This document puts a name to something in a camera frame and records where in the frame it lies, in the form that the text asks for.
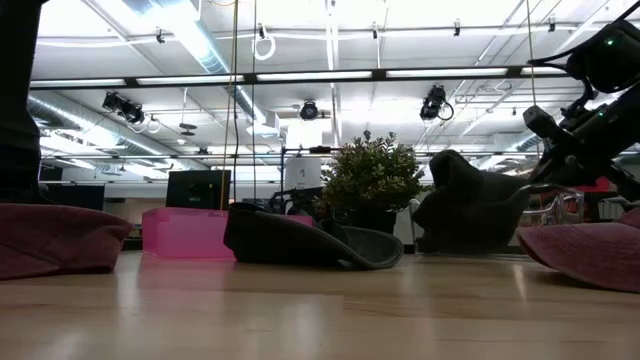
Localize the black computer monitor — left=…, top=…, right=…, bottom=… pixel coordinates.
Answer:
left=165, top=169, right=233, bottom=211

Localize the black overhead camera pair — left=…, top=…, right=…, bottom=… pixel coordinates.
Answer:
left=101, top=91, right=147, bottom=126

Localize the clear plastic bin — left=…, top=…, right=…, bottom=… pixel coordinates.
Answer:
left=408, top=181, right=587, bottom=257

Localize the thin hanging cable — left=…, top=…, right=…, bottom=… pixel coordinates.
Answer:
left=524, top=0, right=542, bottom=109

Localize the pink translucent plastic bin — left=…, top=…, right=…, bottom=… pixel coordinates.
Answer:
left=140, top=206, right=314, bottom=262

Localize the black hanging cable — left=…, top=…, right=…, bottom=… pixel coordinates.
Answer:
left=250, top=0, right=259, bottom=202

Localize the white looped cable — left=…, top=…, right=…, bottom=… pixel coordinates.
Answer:
left=253, top=23, right=278, bottom=63

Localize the green leafy plant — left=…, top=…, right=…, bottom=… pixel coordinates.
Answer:
left=311, top=129, right=432, bottom=222

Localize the white pillar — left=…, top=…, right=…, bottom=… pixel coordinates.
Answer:
left=284, top=156, right=324, bottom=191

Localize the red storage bin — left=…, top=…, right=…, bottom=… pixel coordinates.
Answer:
left=573, top=176, right=620, bottom=195

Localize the black frame beam with lights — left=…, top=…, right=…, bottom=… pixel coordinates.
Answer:
left=28, top=63, right=570, bottom=91

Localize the black plant pot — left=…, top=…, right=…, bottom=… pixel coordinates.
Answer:
left=343, top=208, right=399, bottom=236

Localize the yellow hanging cable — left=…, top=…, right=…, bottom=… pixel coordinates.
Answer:
left=219, top=0, right=241, bottom=212

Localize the maroon cap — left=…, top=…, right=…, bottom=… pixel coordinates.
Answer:
left=515, top=206, right=640, bottom=295
left=0, top=201, right=135, bottom=282

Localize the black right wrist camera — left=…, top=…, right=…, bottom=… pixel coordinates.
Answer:
left=521, top=103, right=560, bottom=145

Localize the black overhead camera with cable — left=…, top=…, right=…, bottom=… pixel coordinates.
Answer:
left=418, top=83, right=456, bottom=124

